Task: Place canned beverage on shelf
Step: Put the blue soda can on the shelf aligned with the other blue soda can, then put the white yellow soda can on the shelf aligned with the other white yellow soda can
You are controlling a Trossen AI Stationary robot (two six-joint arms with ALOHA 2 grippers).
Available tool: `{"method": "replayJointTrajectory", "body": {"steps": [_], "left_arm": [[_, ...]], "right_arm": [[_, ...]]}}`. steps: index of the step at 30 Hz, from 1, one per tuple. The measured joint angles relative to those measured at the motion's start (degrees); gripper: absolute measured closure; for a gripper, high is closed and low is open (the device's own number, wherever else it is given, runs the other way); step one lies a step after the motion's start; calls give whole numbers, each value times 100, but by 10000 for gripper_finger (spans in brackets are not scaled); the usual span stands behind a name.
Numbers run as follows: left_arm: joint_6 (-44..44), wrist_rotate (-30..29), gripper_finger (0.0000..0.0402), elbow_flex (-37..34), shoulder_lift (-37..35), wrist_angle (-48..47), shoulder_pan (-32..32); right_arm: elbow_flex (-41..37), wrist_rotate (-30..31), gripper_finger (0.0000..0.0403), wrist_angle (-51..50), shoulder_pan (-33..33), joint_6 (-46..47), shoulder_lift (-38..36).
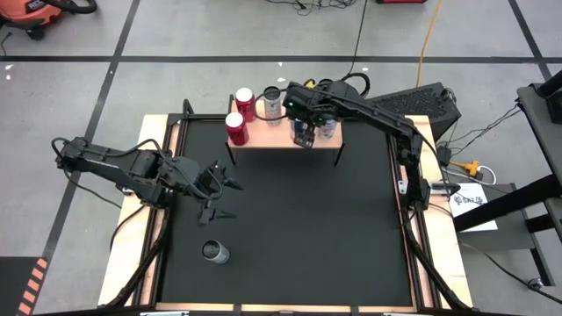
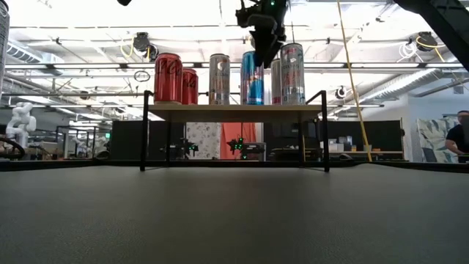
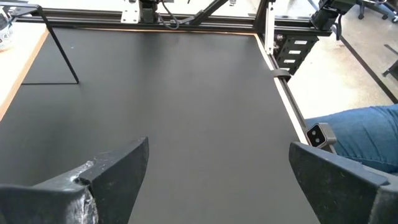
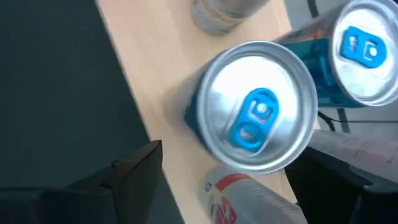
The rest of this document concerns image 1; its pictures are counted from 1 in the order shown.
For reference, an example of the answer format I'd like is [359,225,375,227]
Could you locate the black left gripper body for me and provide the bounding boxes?
[175,157,225,203]

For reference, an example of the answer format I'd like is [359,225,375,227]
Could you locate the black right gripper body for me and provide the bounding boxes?
[283,81,327,128]

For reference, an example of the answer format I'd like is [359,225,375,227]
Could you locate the dark can white lid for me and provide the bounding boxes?
[292,118,317,149]

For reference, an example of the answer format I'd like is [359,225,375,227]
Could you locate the white Celsius energy can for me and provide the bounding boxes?
[318,117,338,141]

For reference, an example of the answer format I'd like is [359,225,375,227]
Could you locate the silver Celsius can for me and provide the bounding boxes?
[200,239,231,266]

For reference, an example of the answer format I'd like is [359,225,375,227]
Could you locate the red Coca-Cola Zero can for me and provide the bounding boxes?
[234,86,256,123]
[224,111,250,147]

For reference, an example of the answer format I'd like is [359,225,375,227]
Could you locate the wooden shelf black metal legs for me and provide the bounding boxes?
[224,93,345,168]

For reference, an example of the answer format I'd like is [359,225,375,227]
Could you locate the black table mat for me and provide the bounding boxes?
[157,118,414,308]

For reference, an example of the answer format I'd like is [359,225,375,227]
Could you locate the black perforated panel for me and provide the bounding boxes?
[368,82,462,141]

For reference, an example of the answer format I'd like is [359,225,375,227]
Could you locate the yellow power plug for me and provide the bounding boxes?
[454,160,482,176]

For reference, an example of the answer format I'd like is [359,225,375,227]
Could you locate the white printed paper sheet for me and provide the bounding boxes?
[448,182,500,233]

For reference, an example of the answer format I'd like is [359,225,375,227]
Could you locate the black orange striped mat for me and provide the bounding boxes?
[0,256,50,316]

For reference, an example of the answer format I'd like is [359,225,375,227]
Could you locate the black metal stand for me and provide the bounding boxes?
[451,81,562,287]

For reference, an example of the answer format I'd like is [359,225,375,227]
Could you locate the orange shop vacuum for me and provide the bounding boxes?
[0,0,98,41]

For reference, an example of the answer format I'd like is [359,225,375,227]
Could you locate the black overhead cable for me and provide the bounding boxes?
[342,0,372,100]

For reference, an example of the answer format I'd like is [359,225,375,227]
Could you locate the black floor cable tangle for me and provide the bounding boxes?
[263,0,357,17]

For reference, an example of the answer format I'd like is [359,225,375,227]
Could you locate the yellow power cord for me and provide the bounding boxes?
[415,0,443,87]

